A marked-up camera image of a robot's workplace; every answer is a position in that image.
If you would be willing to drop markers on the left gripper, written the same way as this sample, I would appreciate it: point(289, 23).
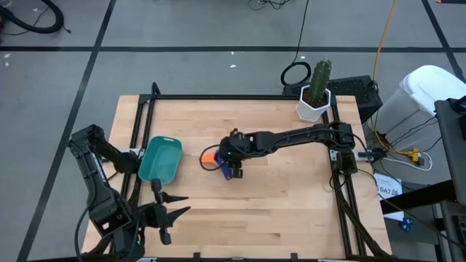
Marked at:
point(151, 216)

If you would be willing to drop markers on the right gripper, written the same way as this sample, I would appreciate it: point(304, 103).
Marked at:
point(238, 145)

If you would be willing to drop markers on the orange measuring cup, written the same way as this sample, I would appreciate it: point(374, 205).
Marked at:
point(209, 158)

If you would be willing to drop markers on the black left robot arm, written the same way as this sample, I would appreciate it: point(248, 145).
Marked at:
point(94, 174)

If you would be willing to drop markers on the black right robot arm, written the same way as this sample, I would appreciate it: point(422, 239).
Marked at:
point(291, 138)

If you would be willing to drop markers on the teal plastic basket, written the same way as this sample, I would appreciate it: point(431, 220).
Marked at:
point(160, 160)

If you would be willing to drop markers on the white hexagonal plant pot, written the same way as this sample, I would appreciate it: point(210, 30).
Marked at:
point(307, 113)

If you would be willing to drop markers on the green cactus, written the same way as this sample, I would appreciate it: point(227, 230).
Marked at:
point(320, 80)

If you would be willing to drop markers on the white paper sign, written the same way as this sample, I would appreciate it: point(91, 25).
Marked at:
point(387, 182)

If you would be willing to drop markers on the small blue box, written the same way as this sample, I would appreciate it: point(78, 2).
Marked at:
point(406, 225)

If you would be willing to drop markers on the yellow plug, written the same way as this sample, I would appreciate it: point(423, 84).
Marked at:
point(413, 154)

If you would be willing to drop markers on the white trash bin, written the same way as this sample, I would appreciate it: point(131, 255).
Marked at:
point(433, 87)

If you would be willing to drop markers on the black table frame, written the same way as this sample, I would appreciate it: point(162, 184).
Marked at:
point(236, 97)

